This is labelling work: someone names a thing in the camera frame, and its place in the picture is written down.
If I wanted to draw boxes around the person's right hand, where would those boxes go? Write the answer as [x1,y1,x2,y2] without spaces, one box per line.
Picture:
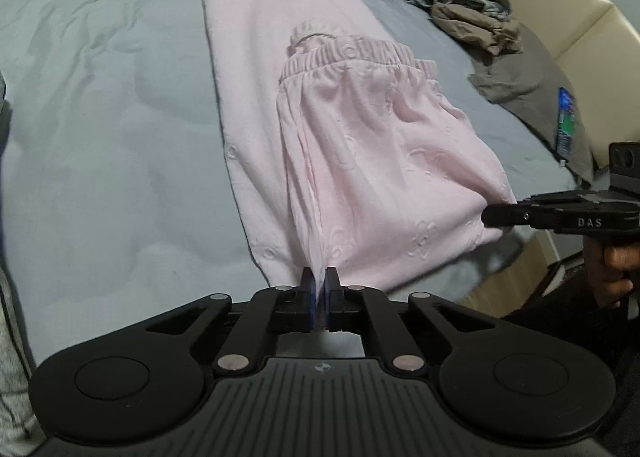
[581,236,640,311]

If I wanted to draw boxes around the grey-brown blanket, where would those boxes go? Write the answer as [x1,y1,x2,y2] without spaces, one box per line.
[440,0,597,184]

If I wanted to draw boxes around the bed with blue-grey sheet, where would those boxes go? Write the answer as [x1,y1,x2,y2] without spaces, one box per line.
[0,0,577,370]

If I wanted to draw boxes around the tan garment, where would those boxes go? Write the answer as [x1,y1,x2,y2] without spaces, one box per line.
[429,1,524,56]

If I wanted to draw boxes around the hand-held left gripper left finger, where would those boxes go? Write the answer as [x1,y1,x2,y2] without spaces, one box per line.
[144,266,319,379]

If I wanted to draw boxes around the pink pants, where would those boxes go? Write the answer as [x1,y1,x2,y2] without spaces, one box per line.
[187,0,519,291]

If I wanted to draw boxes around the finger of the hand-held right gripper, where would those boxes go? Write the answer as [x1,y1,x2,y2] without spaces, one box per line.
[481,198,533,229]

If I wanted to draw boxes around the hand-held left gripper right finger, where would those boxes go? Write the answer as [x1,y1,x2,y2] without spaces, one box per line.
[323,265,502,376]

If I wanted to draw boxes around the cream padded headboard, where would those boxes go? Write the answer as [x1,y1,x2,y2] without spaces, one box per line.
[464,0,640,175]

